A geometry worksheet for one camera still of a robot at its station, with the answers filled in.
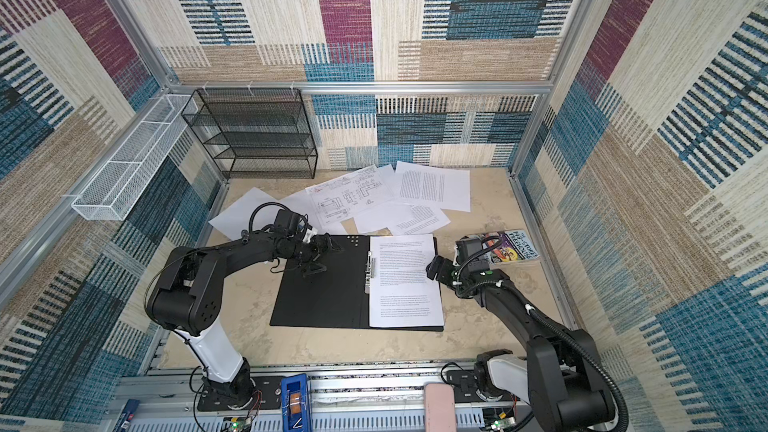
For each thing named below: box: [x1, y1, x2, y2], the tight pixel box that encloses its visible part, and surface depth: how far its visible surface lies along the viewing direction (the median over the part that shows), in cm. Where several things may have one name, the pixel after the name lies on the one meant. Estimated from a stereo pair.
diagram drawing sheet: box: [305, 164, 396, 226], surface depth 117 cm
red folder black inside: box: [270, 234, 444, 331], surface depth 93 cm
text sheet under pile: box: [353, 203, 451, 236], surface depth 109 cm
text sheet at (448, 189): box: [395, 161, 471, 213], surface depth 120 cm
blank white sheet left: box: [208, 187, 282, 241], surface depth 113 cm
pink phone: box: [424, 382, 457, 432], surface depth 71 cm
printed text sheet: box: [369, 234, 445, 328], surface depth 93 cm
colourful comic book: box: [483, 230, 540, 263], surface depth 98 cm
